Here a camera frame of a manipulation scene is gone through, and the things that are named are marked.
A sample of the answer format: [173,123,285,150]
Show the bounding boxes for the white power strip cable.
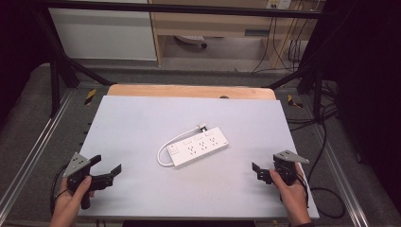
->
[156,126,200,167]

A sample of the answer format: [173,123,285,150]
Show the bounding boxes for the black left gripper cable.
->
[49,163,71,217]

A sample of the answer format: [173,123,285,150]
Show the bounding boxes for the white chair base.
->
[174,34,209,49]

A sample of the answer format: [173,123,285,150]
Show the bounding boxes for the hanging black cables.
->
[251,12,318,74]

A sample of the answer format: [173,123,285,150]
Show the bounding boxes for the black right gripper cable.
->
[296,172,310,210]

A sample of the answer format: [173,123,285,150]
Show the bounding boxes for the black floor cable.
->
[305,121,347,220]

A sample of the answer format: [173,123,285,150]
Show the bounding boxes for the black curtain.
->
[299,0,401,209]
[0,0,56,127]

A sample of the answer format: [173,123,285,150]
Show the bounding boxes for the white power strip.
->
[166,126,230,168]

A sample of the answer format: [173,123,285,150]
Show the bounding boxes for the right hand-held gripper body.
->
[271,149,311,187]

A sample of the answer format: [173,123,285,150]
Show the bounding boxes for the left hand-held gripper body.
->
[61,151,102,211]

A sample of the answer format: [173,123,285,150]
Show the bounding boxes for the person's left hand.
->
[49,175,96,227]

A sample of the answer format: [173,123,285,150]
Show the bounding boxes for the aluminium floor rail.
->
[310,124,372,227]
[0,89,76,216]

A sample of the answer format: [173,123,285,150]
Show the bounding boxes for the wooden desk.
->
[148,0,318,68]

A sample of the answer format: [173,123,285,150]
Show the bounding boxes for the person's right hand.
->
[269,168,309,221]

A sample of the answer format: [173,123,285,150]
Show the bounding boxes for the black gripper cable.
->
[49,163,71,217]
[296,172,310,210]

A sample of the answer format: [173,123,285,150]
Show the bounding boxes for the white wall socket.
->
[265,0,292,10]

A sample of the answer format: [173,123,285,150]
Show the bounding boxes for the yellow black floor tape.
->
[83,88,97,106]
[287,94,305,109]

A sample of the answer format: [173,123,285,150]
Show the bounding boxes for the white cabinet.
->
[48,7,158,61]

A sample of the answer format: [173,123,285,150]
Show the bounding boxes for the black metal frame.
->
[29,0,335,119]

